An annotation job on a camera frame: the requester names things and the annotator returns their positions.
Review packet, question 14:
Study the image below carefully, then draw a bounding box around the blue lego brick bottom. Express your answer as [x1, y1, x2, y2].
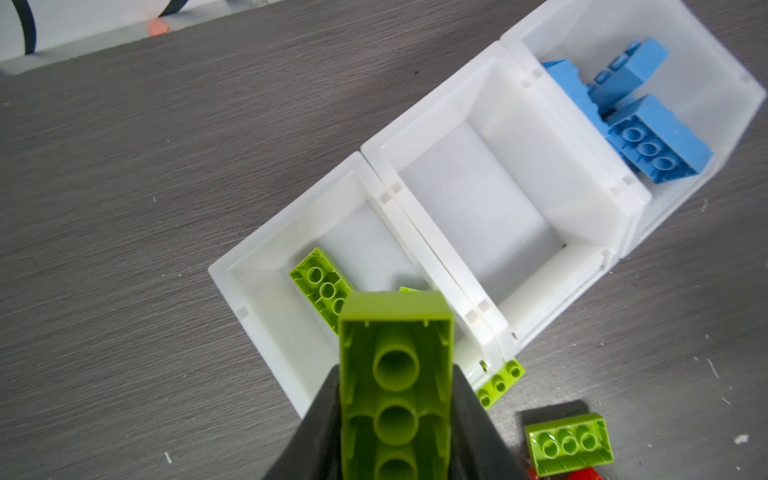
[588, 37, 669, 116]

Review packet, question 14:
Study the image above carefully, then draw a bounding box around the red lego brick pair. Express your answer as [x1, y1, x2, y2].
[527, 466, 603, 480]

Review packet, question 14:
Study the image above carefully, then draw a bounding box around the middle white bin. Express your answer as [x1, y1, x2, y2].
[362, 42, 651, 358]

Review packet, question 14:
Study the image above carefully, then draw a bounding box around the lone green lego brick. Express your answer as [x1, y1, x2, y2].
[289, 248, 354, 335]

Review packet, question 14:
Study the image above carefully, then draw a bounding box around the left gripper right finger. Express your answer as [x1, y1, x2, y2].
[449, 365, 530, 480]

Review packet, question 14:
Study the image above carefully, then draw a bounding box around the right white bin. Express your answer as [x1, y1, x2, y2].
[500, 1, 766, 253]

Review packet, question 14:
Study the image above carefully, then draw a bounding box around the white bin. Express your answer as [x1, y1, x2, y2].
[209, 152, 505, 416]
[500, 1, 766, 253]
[362, 42, 651, 358]

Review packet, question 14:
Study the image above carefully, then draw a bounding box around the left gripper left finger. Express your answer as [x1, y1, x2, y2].
[263, 365, 342, 480]

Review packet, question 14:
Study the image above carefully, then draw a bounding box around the left white bin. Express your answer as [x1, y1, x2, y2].
[209, 152, 505, 416]

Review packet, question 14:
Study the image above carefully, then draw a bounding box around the blue lego brick cluster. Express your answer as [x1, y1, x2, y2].
[605, 95, 713, 184]

